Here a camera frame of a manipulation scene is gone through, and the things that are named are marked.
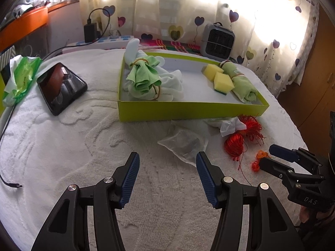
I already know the white blue power strip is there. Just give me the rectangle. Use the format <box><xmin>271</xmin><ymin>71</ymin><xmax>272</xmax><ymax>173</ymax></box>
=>
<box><xmin>64</xmin><ymin>34</ymin><xmax>135</xmax><ymax>51</ymax></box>

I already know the heart print curtain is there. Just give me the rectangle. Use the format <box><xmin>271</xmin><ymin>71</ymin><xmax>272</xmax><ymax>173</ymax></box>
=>
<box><xmin>79</xmin><ymin>0</ymin><xmax>321</xmax><ymax>97</ymax></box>

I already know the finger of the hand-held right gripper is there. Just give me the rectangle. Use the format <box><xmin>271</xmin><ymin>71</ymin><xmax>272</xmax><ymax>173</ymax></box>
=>
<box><xmin>269</xmin><ymin>143</ymin><xmax>323</xmax><ymax>173</ymax></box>
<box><xmin>259</xmin><ymin>156</ymin><xmax>325</xmax><ymax>187</ymax></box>

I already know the person's right hand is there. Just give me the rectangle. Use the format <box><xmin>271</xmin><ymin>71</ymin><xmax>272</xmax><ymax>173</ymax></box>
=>
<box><xmin>299</xmin><ymin>204</ymin><xmax>314</xmax><ymax>222</ymax></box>

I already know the rolled green towel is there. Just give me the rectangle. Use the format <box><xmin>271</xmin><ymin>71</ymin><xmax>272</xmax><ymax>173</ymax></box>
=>
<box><xmin>220</xmin><ymin>60</ymin><xmax>258</xmax><ymax>104</ymax></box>

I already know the white tissue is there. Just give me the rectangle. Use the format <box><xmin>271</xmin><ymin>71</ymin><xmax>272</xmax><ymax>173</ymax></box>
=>
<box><xmin>204</xmin><ymin>116</ymin><xmax>248</xmax><ymax>138</ymax></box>

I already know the white socks bundle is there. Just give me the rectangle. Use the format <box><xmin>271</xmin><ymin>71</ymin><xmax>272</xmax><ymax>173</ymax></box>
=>
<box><xmin>123</xmin><ymin>38</ymin><xmax>184</xmax><ymax>102</ymax></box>

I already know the orange window ledge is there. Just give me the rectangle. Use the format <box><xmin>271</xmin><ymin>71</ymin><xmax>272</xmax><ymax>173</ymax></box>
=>
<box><xmin>48</xmin><ymin>0</ymin><xmax>79</xmax><ymax>12</ymax></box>

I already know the yellow-green cardboard box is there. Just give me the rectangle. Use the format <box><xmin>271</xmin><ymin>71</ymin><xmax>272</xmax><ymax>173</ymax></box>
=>
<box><xmin>117</xmin><ymin>52</ymin><xmax>270</xmax><ymax>122</ymax></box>

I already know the light green cloth bundle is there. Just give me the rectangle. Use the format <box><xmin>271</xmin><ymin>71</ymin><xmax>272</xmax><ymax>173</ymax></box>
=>
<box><xmin>126</xmin><ymin>56</ymin><xmax>161</xmax><ymax>95</ymax></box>

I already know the yellow scouring sponge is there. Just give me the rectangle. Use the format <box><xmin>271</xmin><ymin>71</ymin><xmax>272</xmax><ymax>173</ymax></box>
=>
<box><xmin>213</xmin><ymin>72</ymin><xmax>234</xmax><ymax>96</ymax></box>
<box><xmin>203</xmin><ymin>63</ymin><xmax>224</xmax><ymax>78</ymax></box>

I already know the wooden wardrobe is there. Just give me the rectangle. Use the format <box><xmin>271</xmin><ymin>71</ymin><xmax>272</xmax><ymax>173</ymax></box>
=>
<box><xmin>277</xmin><ymin>0</ymin><xmax>335</xmax><ymax>147</ymax></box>

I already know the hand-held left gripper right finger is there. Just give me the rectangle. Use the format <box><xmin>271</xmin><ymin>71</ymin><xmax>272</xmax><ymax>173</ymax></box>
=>
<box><xmin>196</xmin><ymin>152</ymin><xmax>303</xmax><ymax>251</ymax></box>

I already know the grey desktop heater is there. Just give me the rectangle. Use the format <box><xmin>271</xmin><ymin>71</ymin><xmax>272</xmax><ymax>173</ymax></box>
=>
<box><xmin>200</xmin><ymin>22</ymin><xmax>235</xmax><ymax>59</ymax></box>

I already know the black smartphone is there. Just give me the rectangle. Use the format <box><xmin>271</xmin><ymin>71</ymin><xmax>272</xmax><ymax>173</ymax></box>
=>
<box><xmin>36</xmin><ymin>62</ymin><xmax>88</xmax><ymax>116</ymax></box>

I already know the orange storage box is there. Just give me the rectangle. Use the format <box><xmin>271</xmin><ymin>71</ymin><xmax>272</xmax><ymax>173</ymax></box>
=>
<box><xmin>0</xmin><ymin>6</ymin><xmax>49</xmax><ymax>51</ymax></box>

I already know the clear plastic bag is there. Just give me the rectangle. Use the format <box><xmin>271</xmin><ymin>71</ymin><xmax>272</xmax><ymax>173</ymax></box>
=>
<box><xmin>157</xmin><ymin>120</ymin><xmax>210</xmax><ymax>166</ymax></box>

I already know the green wet wipes packet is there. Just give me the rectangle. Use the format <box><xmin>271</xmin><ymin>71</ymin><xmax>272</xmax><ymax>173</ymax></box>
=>
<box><xmin>3</xmin><ymin>55</ymin><xmax>43</xmax><ymax>108</ymax></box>

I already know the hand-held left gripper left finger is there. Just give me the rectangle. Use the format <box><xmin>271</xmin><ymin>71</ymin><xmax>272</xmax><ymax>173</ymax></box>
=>
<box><xmin>31</xmin><ymin>152</ymin><xmax>141</xmax><ymax>251</ymax></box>

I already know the black charger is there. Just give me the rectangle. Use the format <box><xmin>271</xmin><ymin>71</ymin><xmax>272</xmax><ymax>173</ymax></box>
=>
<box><xmin>84</xmin><ymin>23</ymin><xmax>98</xmax><ymax>43</ymax></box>

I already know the red string bundle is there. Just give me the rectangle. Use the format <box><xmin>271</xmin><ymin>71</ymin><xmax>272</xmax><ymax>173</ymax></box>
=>
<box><xmin>224</xmin><ymin>114</ymin><xmax>265</xmax><ymax>181</ymax></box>

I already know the colourful plaid cloth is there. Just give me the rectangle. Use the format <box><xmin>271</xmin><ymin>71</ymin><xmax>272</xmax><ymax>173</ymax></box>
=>
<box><xmin>139</xmin><ymin>38</ymin><xmax>252</xmax><ymax>63</ymax></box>

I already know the green striped box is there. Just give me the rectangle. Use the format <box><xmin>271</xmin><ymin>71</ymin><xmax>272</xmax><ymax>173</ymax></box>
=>
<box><xmin>0</xmin><ymin>46</ymin><xmax>16</xmax><ymax>71</ymax></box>

